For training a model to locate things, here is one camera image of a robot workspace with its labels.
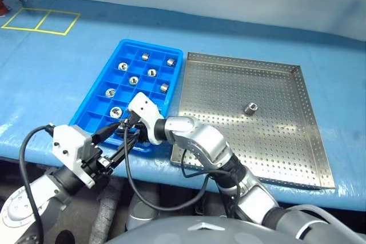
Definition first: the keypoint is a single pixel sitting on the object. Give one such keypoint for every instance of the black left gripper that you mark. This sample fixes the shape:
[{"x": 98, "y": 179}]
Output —
[{"x": 95, "y": 164}]

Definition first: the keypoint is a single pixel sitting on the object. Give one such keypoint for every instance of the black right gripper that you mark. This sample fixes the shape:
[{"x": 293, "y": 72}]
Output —
[{"x": 142, "y": 134}]

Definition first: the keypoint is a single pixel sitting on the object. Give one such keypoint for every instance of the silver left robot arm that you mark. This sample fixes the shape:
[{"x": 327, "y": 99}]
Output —
[{"x": 17, "y": 207}]

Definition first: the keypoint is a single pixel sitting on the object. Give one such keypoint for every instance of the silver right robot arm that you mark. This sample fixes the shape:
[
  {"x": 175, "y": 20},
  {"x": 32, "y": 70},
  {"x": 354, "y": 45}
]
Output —
[{"x": 200, "y": 138}]

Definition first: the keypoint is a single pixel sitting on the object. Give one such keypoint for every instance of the blue compartment tray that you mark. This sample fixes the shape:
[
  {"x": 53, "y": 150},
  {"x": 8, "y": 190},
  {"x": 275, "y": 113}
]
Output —
[{"x": 97, "y": 104}]

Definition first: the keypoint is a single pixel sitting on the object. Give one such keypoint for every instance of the grey foam-wrapped tube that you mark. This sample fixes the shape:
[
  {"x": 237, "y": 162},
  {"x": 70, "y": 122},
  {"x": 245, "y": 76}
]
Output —
[{"x": 104, "y": 212}]

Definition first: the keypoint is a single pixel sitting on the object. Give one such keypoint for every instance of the grey rounded cylinder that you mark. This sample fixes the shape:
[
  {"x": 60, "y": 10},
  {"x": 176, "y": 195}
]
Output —
[{"x": 141, "y": 214}]

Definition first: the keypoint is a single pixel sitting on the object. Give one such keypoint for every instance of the grey robot torso with emblem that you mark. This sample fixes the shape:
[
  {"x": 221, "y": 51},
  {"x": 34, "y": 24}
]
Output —
[{"x": 206, "y": 229}]

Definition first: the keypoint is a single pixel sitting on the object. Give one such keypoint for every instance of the metal nut on tray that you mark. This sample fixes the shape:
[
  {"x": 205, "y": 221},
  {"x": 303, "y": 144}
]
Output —
[{"x": 250, "y": 109}]

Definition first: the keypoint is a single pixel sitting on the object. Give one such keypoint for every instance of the perforated metal tray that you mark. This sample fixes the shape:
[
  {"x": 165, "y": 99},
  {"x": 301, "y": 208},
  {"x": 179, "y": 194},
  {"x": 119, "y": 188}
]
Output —
[{"x": 257, "y": 147}]

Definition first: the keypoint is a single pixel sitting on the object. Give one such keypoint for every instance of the red object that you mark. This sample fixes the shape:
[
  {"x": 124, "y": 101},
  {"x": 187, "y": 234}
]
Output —
[{"x": 2, "y": 7}]

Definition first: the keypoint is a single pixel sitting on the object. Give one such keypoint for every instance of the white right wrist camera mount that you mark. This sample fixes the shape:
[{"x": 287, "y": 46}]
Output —
[{"x": 144, "y": 108}]

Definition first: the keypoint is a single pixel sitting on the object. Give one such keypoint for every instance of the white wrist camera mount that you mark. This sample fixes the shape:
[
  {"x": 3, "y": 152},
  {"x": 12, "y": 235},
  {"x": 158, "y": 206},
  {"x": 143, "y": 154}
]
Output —
[
  {"x": 68, "y": 141},
  {"x": 144, "y": 108}
]

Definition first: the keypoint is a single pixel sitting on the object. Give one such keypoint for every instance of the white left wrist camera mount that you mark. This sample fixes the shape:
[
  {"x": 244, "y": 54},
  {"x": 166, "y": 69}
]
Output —
[{"x": 68, "y": 141}]

